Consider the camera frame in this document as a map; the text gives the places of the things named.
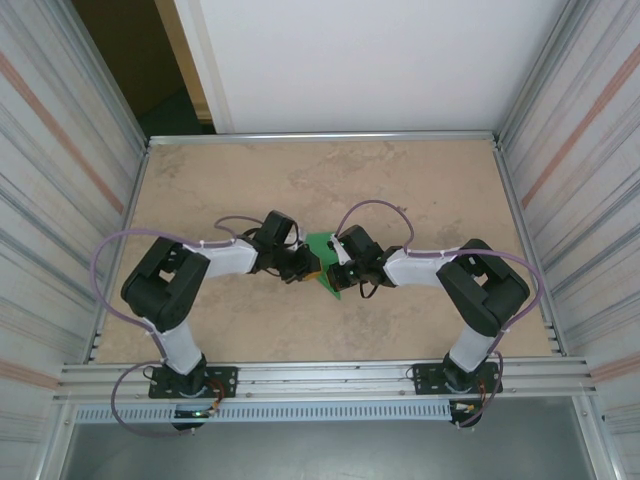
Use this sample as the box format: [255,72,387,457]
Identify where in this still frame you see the green paper sheet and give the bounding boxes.
[305,232,345,302]

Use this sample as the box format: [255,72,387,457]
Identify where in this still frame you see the grey metal sheet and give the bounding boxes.
[59,422,599,480]

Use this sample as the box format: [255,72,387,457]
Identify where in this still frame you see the black controller box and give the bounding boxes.
[172,407,214,432]
[449,399,485,430]

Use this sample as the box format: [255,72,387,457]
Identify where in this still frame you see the white board panel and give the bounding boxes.
[172,0,584,136]

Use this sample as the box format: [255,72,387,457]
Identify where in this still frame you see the corrugated metal side panel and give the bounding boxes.
[0,0,151,480]
[492,0,640,480]

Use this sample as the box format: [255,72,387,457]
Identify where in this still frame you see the wide aluminium mounting rail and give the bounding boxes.
[57,355,600,402]

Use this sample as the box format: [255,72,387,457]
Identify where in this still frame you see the aluminium frame rail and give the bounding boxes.
[147,130,503,150]
[491,137,569,357]
[83,139,152,365]

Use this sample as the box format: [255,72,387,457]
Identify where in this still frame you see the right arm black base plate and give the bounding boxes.
[412,362,503,396]

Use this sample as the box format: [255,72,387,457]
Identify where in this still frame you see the grey slotted cable duct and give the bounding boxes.
[73,399,454,424]

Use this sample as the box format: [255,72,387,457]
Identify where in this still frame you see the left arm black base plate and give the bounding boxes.
[148,364,239,400]

